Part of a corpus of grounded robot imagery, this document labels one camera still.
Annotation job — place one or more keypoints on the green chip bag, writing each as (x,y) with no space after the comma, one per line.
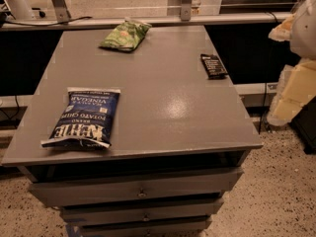
(127,36)

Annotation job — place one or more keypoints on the metal rail frame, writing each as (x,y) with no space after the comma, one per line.
(105,14)

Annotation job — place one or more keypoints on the top grey drawer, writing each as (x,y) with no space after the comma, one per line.
(146,186)

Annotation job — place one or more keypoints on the grey drawer cabinet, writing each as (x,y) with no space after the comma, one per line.
(170,117)

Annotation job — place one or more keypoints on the middle grey drawer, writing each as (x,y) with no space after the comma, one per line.
(144,212)

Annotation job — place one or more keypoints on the blue Kettle chip bag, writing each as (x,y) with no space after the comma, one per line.
(87,120)

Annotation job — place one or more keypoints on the white pipe top left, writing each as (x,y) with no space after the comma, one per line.
(21,9)

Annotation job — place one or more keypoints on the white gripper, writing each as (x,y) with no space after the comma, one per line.
(304,34)

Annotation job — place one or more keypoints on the grey drawer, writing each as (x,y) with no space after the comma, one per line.
(146,186)
(146,229)
(144,212)

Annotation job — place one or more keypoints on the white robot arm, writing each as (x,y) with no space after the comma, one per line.
(296,86)

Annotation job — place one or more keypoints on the bottom grey drawer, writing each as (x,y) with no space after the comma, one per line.
(146,229)

